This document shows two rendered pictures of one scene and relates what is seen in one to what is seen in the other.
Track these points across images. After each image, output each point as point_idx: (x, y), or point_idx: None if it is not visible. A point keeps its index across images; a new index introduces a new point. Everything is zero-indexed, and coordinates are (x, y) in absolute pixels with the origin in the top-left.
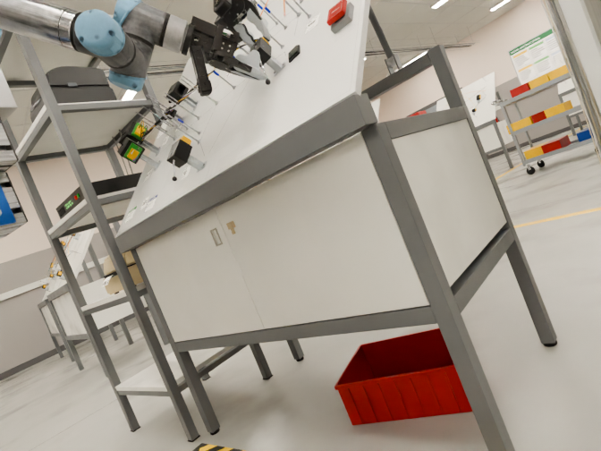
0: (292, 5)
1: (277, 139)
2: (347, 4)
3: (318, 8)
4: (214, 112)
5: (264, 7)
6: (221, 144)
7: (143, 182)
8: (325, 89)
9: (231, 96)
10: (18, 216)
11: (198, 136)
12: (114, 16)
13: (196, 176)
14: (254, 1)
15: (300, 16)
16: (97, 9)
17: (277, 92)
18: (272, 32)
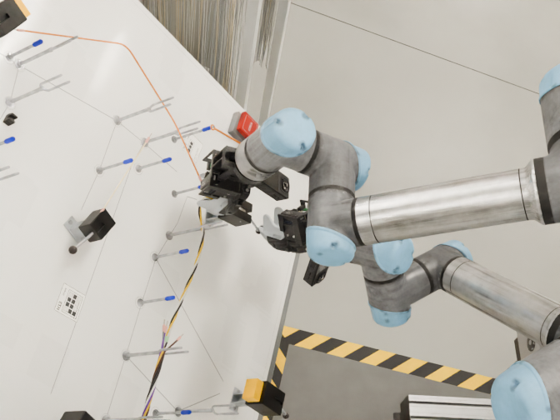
0: (97, 132)
1: (293, 262)
2: (238, 114)
3: (177, 124)
4: (142, 366)
5: (192, 159)
6: (231, 350)
7: None
8: (290, 195)
9: (152, 315)
10: None
11: (158, 418)
12: (412, 257)
13: (242, 413)
14: (210, 159)
15: (152, 143)
16: (459, 241)
17: (242, 237)
18: (107, 187)
